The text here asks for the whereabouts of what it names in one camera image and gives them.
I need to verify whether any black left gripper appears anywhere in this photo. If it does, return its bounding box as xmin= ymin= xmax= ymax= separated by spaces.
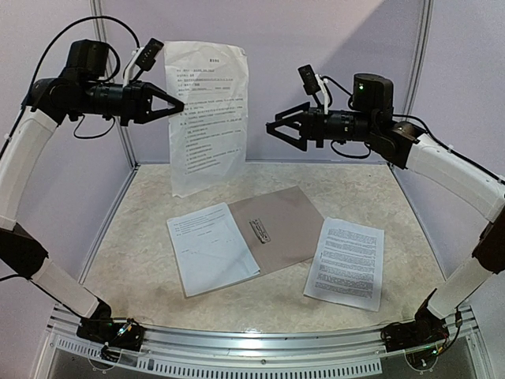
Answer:
xmin=71 ymin=78 xmax=185 ymax=125

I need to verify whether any white printed contract sheet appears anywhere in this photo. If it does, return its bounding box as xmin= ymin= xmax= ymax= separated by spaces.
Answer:
xmin=166 ymin=203 xmax=260 ymax=298

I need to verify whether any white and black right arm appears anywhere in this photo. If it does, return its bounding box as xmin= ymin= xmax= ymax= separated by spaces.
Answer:
xmin=266 ymin=66 xmax=504 ymax=344

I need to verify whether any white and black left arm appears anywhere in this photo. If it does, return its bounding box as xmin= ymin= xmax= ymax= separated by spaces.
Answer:
xmin=1 ymin=39 xmax=185 ymax=343

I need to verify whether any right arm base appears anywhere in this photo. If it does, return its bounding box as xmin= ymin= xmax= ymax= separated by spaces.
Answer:
xmin=380 ymin=291 xmax=450 ymax=352

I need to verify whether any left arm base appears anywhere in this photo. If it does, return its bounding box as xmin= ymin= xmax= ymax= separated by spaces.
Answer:
xmin=77 ymin=300 xmax=146 ymax=352

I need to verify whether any metal folder clip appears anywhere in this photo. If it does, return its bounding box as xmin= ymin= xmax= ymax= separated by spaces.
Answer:
xmin=249 ymin=218 xmax=271 ymax=244

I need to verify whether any white paper stack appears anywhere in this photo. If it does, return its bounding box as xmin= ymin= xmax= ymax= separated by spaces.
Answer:
xmin=303 ymin=217 xmax=384 ymax=312

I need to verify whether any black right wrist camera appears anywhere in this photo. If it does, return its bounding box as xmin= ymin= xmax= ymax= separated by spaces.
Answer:
xmin=297 ymin=65 xmax=331 ymax=114

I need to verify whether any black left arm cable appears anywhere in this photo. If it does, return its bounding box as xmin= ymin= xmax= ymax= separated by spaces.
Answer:
xmin=19 ymin=15 xmax=143 ymax=107

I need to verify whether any aluminium front rail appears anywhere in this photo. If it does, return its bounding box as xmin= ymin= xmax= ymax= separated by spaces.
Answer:
xmin=35 ymin=307 xmax=492 ymax=378

